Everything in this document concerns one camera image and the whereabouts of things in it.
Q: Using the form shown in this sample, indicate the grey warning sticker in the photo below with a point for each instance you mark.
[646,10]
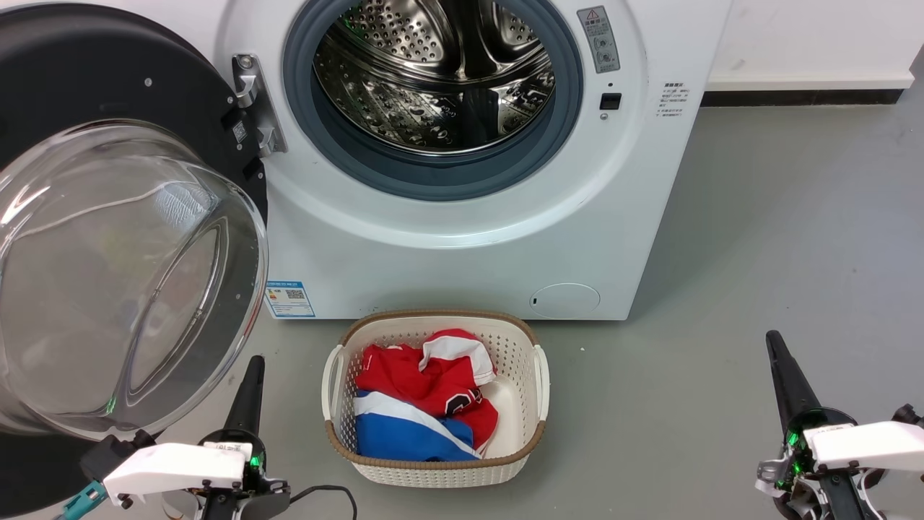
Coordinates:
[598,40]

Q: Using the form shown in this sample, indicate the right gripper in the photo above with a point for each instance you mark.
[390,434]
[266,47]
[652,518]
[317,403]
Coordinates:
[794,469]

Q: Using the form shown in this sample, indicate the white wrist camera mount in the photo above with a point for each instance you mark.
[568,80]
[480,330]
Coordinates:
[173,466]
[866,444]

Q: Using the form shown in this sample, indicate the round filter cover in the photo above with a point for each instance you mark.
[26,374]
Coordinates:
[565,301]

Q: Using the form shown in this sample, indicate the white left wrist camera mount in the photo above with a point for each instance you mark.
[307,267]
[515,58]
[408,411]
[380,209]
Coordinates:
[173,466]

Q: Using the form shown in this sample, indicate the teal connector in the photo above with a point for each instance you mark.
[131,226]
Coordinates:
[83,502]

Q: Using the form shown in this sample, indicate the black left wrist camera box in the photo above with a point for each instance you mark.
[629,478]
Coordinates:
[108,455]

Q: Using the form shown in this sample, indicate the blue energy label sticker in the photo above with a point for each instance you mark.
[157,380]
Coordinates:
[290,299]

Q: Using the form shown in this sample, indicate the blue and white garment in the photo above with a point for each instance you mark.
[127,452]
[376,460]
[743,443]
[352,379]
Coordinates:
[401,439]

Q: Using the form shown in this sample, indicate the white washing machine body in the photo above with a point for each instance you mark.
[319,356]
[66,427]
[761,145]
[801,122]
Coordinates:
[469,274]

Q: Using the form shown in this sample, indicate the red and white garment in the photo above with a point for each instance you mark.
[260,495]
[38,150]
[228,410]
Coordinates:
[404,375]

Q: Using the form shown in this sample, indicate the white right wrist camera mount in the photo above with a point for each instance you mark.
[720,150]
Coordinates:
[866,444]

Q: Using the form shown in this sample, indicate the black door latch slot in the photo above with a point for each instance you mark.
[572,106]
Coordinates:
[610,101]

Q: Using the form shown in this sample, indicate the small text sticker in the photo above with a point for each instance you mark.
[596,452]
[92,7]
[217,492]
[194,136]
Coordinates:
[675,100]

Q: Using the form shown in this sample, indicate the stainless steel washer drum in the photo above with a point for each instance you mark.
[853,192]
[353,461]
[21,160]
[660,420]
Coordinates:
[404,108]

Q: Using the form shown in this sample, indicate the metal door hinge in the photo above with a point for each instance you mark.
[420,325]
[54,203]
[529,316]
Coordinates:
[253,87]

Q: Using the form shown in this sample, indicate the black round washer door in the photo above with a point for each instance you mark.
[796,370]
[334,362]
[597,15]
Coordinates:
[108,72]

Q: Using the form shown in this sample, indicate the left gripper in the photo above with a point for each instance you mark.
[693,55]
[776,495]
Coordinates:
[271,498]

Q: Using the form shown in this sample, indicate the cream plastic laundry basket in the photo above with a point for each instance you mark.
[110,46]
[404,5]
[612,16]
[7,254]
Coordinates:
[521,408]

